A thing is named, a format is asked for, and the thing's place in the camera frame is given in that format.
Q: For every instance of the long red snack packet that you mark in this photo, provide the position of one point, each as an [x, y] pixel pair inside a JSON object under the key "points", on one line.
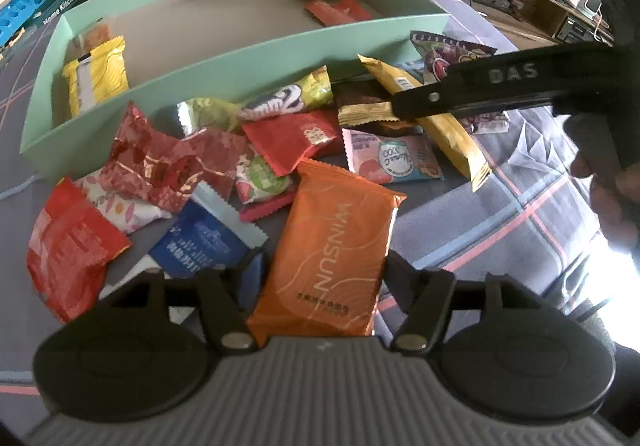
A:
{"points": [[340, 11]]}

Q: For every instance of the brown orange bar packet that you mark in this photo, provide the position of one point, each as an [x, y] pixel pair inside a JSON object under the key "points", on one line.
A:
{"points": [[92, 36]]}

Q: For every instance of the light green snack packet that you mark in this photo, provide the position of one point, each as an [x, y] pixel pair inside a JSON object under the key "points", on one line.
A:
{"points": [[210, 113]]}

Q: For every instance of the strawberry print candy packet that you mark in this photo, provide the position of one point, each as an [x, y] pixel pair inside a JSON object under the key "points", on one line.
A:
{"points": [[262, 181]]}

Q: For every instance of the teal toy kitchen box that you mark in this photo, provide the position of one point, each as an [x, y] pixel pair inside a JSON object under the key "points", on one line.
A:
{"points": [[57, 6]]}

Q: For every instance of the yellow-green candy packet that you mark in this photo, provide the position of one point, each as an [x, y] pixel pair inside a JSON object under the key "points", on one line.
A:
{"points": [[295, 96]]}

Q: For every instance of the crinkled red foil packet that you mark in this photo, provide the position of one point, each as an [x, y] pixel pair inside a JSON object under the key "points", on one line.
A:
{"points": [[145, 156], [215, 156]]}

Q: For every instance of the red packet with gold print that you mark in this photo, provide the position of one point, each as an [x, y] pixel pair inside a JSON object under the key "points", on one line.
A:
{"points": [[290, 138]]}

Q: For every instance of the blue cracker packet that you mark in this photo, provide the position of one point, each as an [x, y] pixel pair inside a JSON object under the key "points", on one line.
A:
{"points": [[205, 246]]}

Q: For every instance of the long yellow biscuit packet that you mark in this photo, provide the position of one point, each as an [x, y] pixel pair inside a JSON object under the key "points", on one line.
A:
{"points": [[450, 136]]}

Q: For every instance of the large red snack packet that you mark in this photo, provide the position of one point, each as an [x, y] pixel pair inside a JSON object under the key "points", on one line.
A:
{"points": [[70, 251]]}

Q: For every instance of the pink drink-print packet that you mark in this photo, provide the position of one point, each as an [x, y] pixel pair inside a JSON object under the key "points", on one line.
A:
{"points": [[390, 158]]}

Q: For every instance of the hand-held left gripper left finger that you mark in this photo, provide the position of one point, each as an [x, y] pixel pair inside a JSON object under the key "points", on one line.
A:
{"points": [[252, 276]]}

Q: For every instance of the person's right hand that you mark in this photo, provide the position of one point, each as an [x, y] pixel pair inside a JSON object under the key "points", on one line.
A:
{"points": [[612, 196]]}

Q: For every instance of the brown packet with gold edges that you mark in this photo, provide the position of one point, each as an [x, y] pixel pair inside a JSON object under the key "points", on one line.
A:
{"points": [[360, 103]]}

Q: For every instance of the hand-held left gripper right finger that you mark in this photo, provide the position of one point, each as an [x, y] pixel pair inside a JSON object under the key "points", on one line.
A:
{"points": [[400, 277]]}

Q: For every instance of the purple grape candy packet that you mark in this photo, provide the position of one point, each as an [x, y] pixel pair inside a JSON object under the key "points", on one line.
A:
{"points": [[445, 51]]}

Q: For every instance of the white pink leaf-print packet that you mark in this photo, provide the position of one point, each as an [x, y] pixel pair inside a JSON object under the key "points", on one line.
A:
{"points": [[120, 208]]}

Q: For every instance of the orange snack packet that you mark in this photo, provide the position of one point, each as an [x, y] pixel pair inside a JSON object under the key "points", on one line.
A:
{"points": [[325, 246]]}

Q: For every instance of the mint green cardboard box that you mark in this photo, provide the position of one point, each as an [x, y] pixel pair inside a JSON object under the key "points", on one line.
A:
{"points": [[210, 26]]}

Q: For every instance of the yellow wavy-line snack packet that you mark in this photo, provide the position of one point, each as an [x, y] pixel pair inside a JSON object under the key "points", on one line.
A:
{"points": [[97, 76]]}

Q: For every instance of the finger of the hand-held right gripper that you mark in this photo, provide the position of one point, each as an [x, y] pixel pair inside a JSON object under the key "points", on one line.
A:
{"points": [[450, 102], [510, 71]]}

